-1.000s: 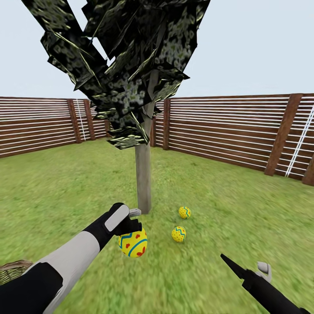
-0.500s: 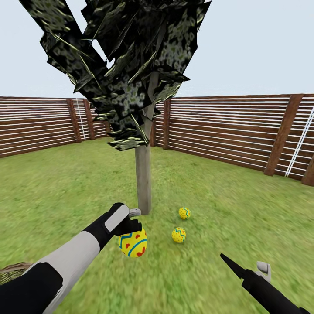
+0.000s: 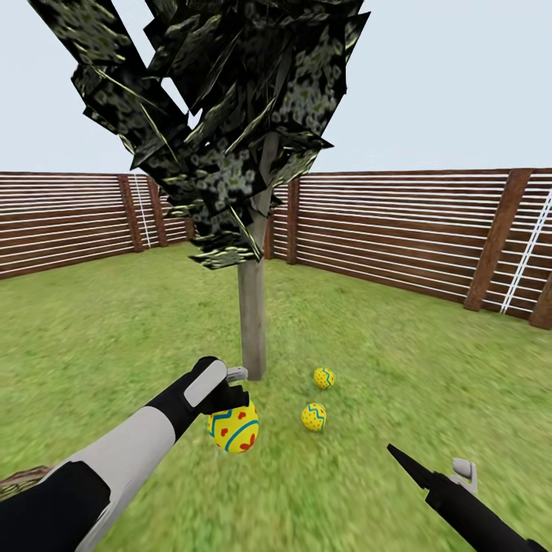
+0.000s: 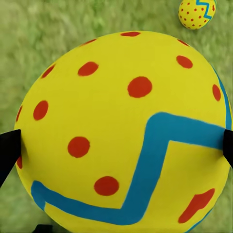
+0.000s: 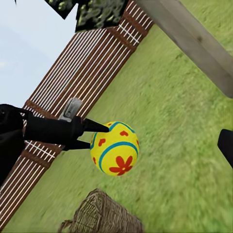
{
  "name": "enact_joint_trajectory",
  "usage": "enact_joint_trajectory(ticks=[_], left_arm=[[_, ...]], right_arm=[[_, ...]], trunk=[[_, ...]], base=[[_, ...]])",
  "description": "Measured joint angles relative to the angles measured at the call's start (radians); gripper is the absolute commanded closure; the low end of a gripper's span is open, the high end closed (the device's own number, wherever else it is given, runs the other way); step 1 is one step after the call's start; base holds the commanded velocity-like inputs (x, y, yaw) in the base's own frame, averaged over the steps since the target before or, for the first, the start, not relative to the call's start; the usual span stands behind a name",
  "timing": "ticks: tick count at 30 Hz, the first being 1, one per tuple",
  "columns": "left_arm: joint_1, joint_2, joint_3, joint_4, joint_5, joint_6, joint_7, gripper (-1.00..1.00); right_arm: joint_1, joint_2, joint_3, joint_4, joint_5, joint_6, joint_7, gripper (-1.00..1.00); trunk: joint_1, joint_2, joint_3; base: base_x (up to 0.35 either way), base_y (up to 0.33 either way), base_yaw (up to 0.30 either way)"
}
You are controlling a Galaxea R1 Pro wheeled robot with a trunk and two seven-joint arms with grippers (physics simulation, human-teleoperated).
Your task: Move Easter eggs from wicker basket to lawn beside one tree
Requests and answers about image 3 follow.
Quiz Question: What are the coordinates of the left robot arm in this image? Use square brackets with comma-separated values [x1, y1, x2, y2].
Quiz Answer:
[0, 357, 250, 552]

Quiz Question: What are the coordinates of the wicker basket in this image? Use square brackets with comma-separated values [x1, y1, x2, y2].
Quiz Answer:
[0, 465, 54, 490]

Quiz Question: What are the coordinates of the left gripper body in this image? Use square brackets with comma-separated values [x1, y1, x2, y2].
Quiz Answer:
[202, 385, 244, 415]

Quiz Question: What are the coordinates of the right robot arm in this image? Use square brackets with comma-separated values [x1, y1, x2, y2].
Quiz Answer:
[387, 444, 547, 552]

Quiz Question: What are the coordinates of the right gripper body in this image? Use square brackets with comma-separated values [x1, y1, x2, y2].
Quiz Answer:
[425, 473, 501, 552]

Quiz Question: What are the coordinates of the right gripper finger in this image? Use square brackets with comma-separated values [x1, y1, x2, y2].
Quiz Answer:
[387, 444, 439, 490]

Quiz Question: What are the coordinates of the easter egg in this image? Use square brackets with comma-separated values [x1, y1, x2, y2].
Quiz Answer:
[301, 403, 327, 431]
[314, 368, 336, 389]
[208, 399, 258, 453]

